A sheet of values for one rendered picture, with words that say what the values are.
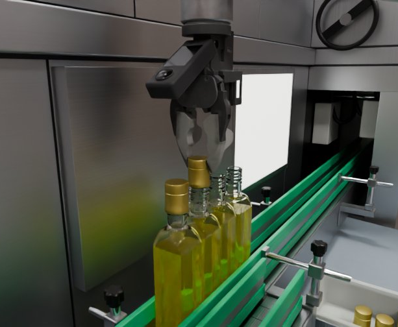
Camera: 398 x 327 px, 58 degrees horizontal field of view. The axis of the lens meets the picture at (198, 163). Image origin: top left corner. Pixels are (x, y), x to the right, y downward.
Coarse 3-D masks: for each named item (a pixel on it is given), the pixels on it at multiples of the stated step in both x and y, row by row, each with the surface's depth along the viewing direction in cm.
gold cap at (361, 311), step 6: (360, 306) 78; (366, 306) 78; (354, 312) 77; (360, 312) 76; (366, 312) 76; (354, 318) 77; (360, 318) 76; (366, 318) 75; (360, 324) 76; (366, 324) 76
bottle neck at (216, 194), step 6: (210, 174) 61; (216, 174) 61; (222, 174) 61; (210, 180) 60; (216, 180) 59; (222, 180) 60; (210, 186) 60; (216, 186) 59; (222, 186) 60; (210, 192) 60; (216, 192) 60; (222, 192) 60; (210, 198) 60; (216, 198) 60; (222, 198) 60; (216, 204) 60
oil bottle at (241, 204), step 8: (232, 200) 64; (240, 200) 64; (248, 200) 66; (240, 208) 64; (248, 208) 66; (240, 216) 64; (248, 216) 66; (240, 224) 64; (248, 224) 67; (240, 232) 65; (248, 232) 67; (240, 240) 65; (248, 240) 68; (240, 248) 66; (248, 248) 69; (240, 256) 66; (248, 256) 69; (240, 264) 67
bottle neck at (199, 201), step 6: (192, 192) 55; (198, 192) 54; (204, 192) 55; (192, 198) 55; (198, 198) 55; (204, 198) 55; (192, 204) 55; (198, 204) 55; (204, 204) 55; (192, 210) 56; (198, 210) 55; (204, 210) 56; (198, 216) 55
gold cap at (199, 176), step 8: (192, 160) 53; (200, 160) 53; (192, 168) 54; (200, 168) 53; (208, 168) 54; (192, 176) 54; (200, 176) 54; (208, 176) 55; (192, 184) 54; (200, 184) 54; (208, 184) 55
